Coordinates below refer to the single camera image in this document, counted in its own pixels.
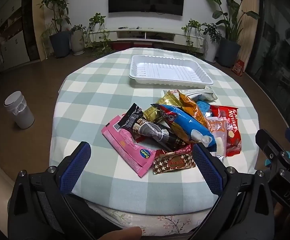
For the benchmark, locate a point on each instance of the strawberry print snack packet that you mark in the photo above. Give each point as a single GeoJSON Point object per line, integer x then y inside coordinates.
{"type": "Point", "coordinates": [182, 151]}

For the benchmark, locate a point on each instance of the white television cabinet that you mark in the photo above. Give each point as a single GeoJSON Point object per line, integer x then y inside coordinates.
{"type": "Point", "coordinates": [160, 33]}

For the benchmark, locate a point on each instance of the orange snack packet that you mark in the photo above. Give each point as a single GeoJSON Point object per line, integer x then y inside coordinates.
{"type": "Point", "coordinates": [192, 107]}

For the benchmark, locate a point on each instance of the white trash bin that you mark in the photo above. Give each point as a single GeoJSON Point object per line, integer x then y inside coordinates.
{"type": "Point", "coordinates": [20, 110]}

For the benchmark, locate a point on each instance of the beige curtain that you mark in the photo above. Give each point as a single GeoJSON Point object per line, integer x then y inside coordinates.
{"type": "Point", "coordinates": [248, 5]}

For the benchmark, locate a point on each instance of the glass sliding door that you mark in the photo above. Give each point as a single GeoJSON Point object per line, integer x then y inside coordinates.
{"type": "Point", "coordinates": [279, 55]}

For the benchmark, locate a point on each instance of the floral tablecloth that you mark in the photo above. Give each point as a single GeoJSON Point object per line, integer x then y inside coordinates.
{"type": "Point", "coordinates": [135, 217]}

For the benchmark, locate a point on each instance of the brown heart print snack packet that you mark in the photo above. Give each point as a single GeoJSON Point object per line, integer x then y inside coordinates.
{"type": "Point", "coordinates": [172, 163]}

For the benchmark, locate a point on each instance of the black snack packet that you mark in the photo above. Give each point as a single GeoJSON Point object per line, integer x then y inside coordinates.
{"type": "Point", "coordinates": [155, 132]}

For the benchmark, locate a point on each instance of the trailing vine plant on stand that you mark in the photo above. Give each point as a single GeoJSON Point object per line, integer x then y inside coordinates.
{"type": "Point", "coordinates": [191, 32]}

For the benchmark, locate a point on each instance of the pink snack packet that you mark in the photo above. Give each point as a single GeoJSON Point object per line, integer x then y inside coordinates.
{"type": "Point", "coordinates": [125, 145]}

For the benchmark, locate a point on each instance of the white plastic tray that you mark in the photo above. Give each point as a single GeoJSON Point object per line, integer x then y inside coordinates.
{"type": "Point", "coordinates": [170, 70]}

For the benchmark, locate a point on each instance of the trailing pothos plant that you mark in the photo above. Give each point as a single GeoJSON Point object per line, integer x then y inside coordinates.
{"type": "Point", "coordinates": [97, 30]}

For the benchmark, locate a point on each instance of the person's left hand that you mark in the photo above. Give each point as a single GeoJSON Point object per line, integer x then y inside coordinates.
{"type": "Point", "coordinates": [121, 233]}

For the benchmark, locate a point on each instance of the small plant ribbed white pot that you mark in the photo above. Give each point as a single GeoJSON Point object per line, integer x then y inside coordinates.
{"type": "Point", "coordinates": [77, 40]}

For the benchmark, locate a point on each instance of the bushy plant tall white pot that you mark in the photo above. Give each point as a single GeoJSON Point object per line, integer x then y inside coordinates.
{"type": "Point", "coordinates": [212, 47]}

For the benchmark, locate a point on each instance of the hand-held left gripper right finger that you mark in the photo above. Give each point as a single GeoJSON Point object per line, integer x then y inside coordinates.
{"type": "Point", "coordinates": [207, 170]}

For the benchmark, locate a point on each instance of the long white snack packet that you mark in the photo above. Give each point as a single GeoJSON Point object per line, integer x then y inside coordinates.
{"type": "Point", "coordinates": [202, 95]}

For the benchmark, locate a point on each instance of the gold snack packet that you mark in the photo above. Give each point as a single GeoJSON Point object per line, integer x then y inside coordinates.
{"type": "Point", "coordinates": [157, 110]}

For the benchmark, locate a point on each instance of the red snack packet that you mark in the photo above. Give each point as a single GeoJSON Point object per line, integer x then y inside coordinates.
{"type": "Point", "coordinates": [232, 130]}

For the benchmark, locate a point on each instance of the light blue snack packet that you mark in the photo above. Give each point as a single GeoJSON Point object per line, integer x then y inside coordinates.
{"type": "Point", "coordinates": [206, 107]}

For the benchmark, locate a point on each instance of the leafy tree in blue pot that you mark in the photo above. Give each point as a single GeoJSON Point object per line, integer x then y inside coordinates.
{"type": "Point", "coordinates": [58, 40]}

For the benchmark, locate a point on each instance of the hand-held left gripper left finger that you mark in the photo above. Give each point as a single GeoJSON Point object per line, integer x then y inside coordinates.
{"type": "Point", "coordinates": [76, 170]}

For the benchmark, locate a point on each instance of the red storage box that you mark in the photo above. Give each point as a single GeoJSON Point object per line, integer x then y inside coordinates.
{"type": "Point", "coordinates": [120, 46]}
{"type": "Point", "coordinates": [142, 44]}

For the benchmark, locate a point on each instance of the clear packet with orange print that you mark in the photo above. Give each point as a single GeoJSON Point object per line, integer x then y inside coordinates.
{"type": "Point", "coordinates": [218, 130]}

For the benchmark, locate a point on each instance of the broad leaf plant dark pot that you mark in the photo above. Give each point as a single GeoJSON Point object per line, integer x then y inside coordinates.
{"type": "Point", "coordinates": [228, 52]}

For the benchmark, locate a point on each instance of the red paper bag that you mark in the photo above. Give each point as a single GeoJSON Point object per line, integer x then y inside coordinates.
{"type": "Point", "coordinates": [238, 67]}

